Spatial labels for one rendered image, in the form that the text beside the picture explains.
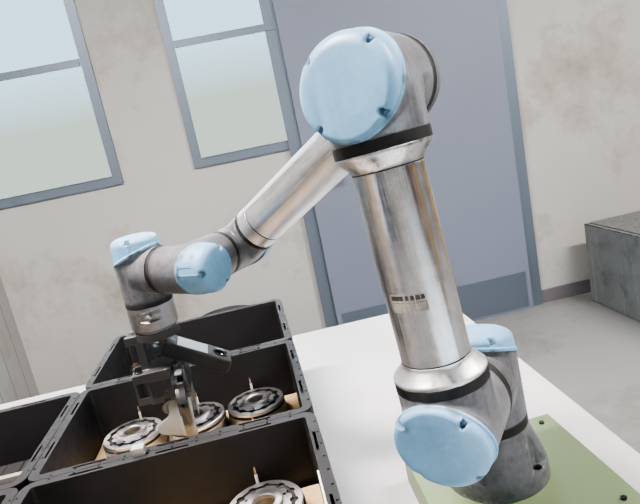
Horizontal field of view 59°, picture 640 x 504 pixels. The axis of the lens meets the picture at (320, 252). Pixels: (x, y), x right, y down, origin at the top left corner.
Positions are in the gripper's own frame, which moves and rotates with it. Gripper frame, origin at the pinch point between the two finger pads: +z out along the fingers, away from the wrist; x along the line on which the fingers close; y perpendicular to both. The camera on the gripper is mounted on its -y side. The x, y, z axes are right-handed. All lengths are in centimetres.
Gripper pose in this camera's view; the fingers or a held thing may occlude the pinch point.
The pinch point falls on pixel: (197, 431)
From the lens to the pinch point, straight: 103.9
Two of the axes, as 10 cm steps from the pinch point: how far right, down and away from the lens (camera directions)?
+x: 1.5, 2.1, -9.6
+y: -9.7, 2.1, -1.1
